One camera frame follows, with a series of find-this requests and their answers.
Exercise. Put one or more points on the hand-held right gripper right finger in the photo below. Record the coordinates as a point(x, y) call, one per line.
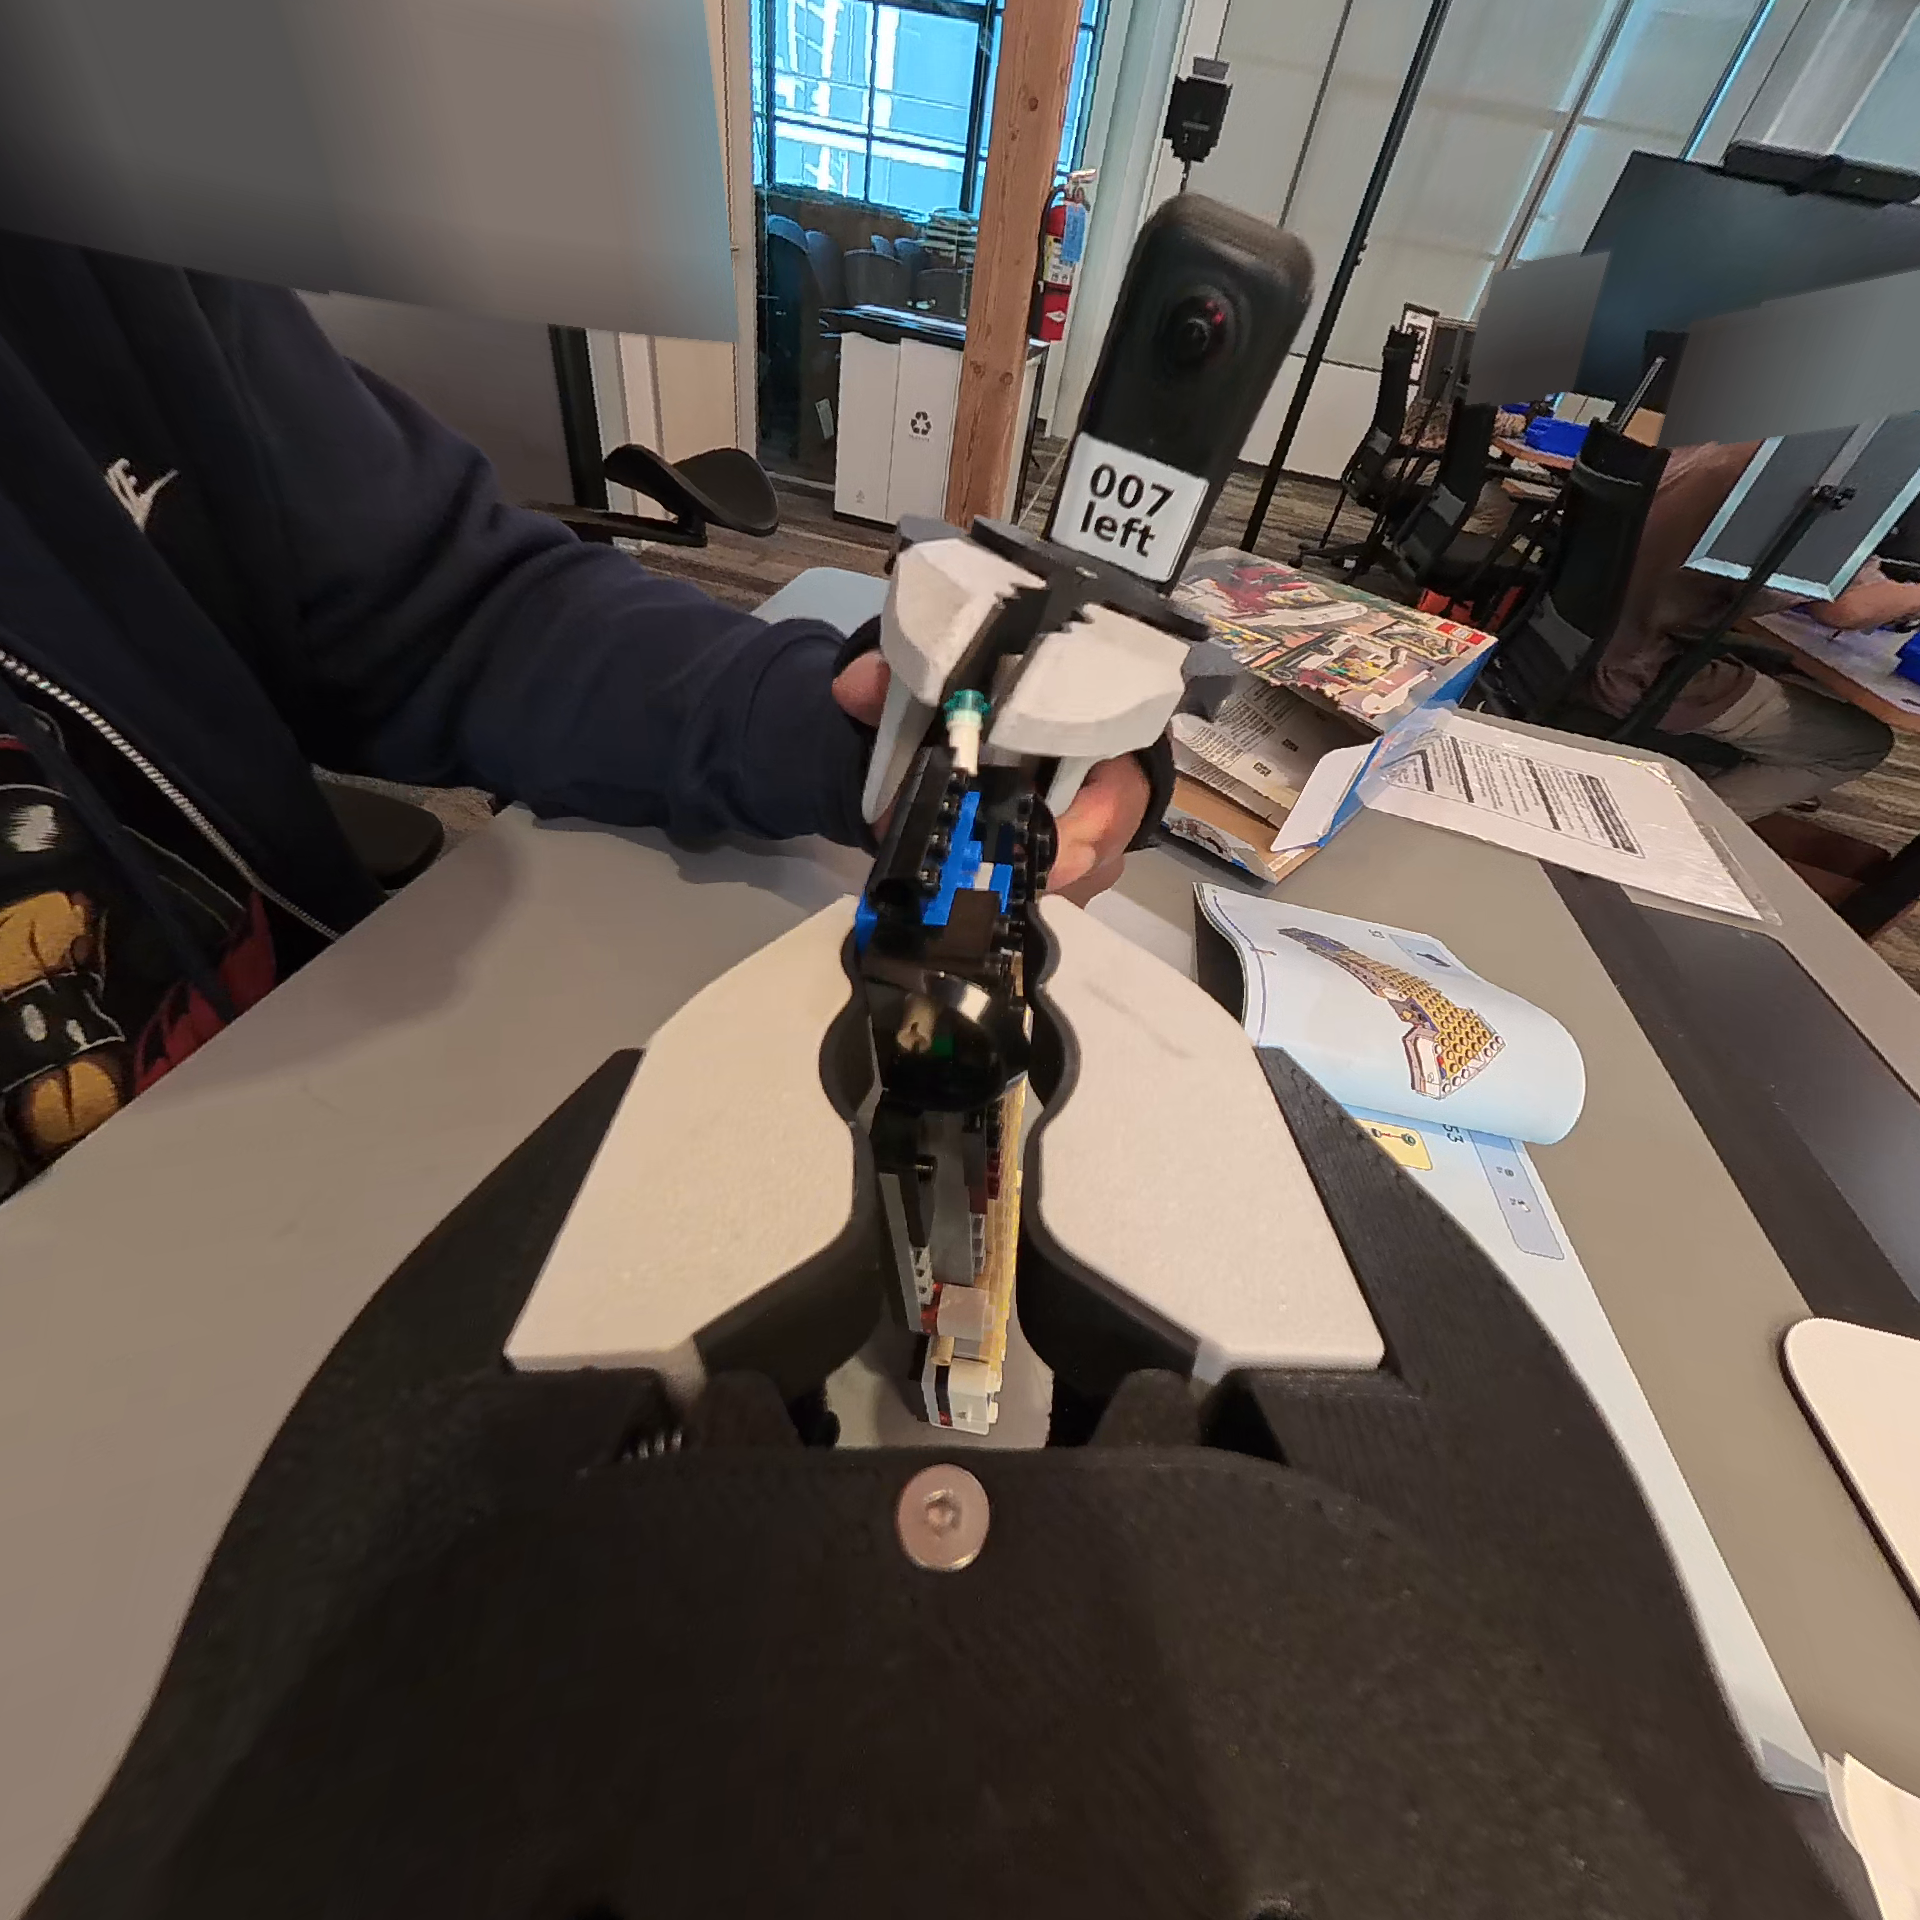
point(1185, 1185)

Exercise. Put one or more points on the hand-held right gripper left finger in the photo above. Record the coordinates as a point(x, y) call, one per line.
point(704, 1185)

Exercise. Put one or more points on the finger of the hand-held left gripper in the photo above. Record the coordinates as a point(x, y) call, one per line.
point(938, 614)
point(1094, 691)

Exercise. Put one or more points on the small white teal toy piece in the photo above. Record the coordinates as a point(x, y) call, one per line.
point(969, 734)

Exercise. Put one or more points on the toy brick model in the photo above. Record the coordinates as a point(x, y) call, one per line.
point(938, 1035)

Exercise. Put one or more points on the person's left forearm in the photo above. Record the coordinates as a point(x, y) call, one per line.
point(631, 675)

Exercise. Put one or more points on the toy set cardboard box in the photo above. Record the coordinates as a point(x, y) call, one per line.
point(1320, 630)

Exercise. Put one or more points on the person's left hand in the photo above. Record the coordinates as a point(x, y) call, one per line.
point(1092, 840)

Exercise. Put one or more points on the red fire extinguisher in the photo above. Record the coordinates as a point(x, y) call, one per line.
point(1055, 270)

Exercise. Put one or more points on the black stand pole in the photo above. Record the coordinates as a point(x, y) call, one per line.
point(1359, 241)

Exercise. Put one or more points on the instruction booklets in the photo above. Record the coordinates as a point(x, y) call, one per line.
point(1261, 751)

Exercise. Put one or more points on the white recycling bin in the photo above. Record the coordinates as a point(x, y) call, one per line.
point(926, 435)
point(866, 435)

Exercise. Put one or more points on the black office chair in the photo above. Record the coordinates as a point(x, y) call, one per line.
point(1389, 435)
point(1590, 555)

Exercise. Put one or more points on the open instruction booklet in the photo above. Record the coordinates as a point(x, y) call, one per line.
point(1350, 1020)

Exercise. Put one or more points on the black chair armrest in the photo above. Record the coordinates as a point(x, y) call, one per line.
point(698, 488)
point(382, 833)

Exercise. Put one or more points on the blue storage bin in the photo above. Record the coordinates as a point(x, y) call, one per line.
point(1553, 437)

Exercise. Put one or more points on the printed paper sheet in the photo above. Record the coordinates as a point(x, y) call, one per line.
point(1560, 811)

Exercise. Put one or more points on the large black monitor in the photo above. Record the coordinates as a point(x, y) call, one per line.
point(1724, 255)

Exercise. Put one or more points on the light blue framed board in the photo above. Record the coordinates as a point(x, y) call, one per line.
point(1800, 511)

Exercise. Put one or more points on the person's dark hooded jacket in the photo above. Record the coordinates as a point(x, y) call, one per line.
point(150, 630)

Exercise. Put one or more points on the white sheet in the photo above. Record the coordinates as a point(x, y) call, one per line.
point(1883, 1844)

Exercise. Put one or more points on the wooden post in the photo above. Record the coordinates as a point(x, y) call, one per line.
point(1021, 224)

